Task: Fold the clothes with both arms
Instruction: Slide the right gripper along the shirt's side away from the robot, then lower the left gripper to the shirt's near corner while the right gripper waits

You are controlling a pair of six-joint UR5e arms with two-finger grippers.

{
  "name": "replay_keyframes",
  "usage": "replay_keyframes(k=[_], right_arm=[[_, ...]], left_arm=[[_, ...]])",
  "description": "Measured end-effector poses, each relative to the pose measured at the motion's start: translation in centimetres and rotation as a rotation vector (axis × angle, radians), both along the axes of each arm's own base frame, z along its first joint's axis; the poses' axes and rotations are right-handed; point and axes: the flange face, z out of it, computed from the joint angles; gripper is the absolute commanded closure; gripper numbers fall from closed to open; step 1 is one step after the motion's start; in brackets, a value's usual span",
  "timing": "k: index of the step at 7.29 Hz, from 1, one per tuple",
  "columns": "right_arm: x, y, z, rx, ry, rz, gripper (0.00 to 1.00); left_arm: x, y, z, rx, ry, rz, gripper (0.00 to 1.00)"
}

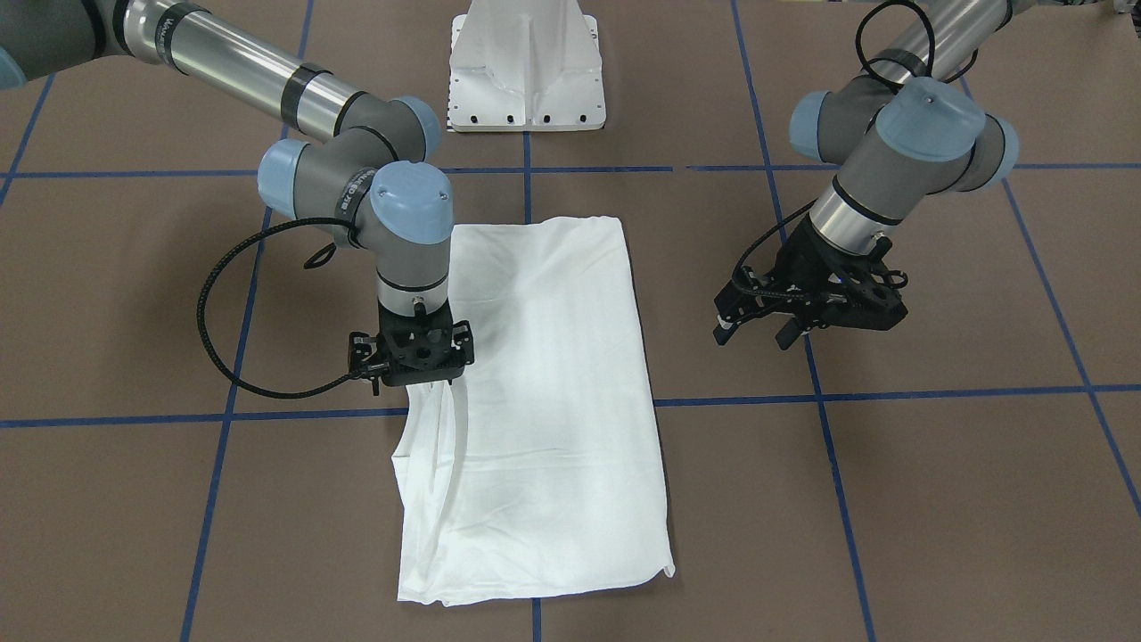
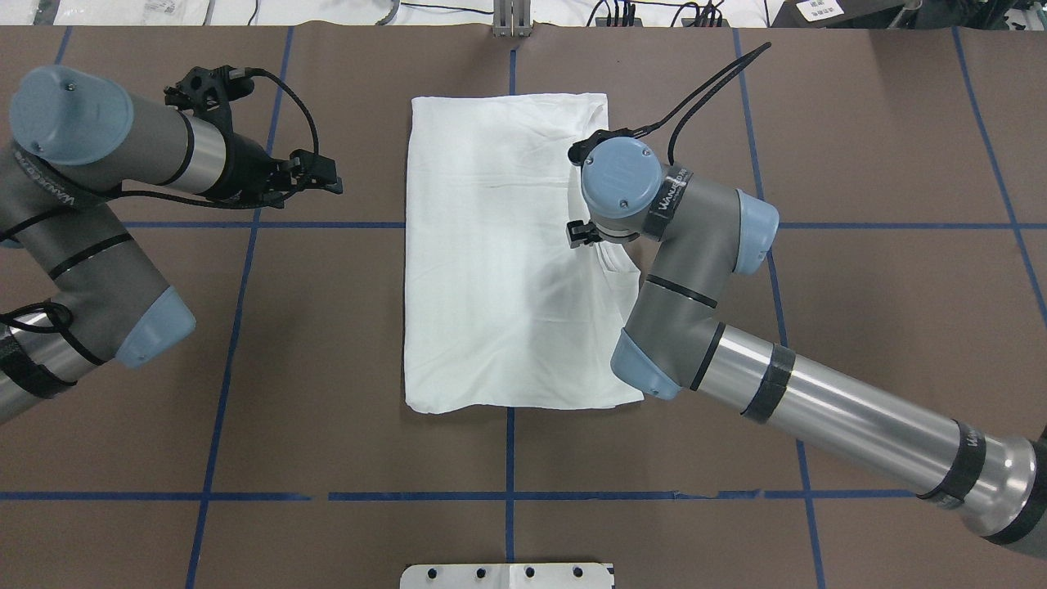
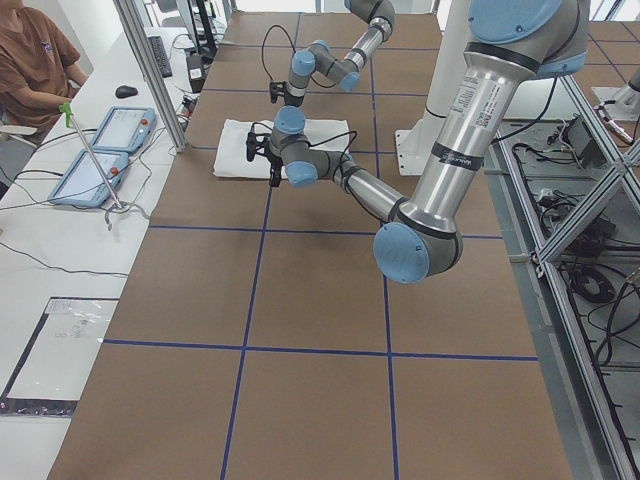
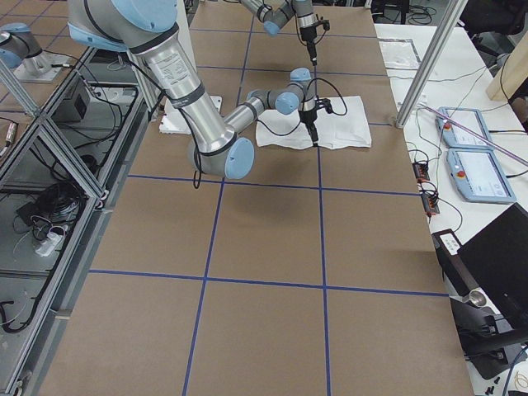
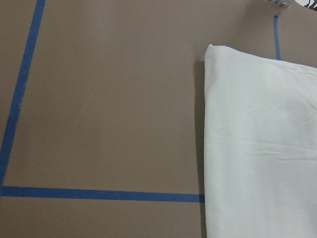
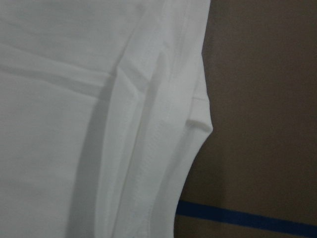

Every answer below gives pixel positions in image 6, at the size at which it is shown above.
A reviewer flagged white printed t-shirt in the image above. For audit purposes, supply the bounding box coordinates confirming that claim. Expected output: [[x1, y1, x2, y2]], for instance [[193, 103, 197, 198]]
[[0, 0, 212, 238]]

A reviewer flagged blue tape line crosswise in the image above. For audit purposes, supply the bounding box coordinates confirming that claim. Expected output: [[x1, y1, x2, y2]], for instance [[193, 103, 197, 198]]
[[176, 200, 317, 238]]

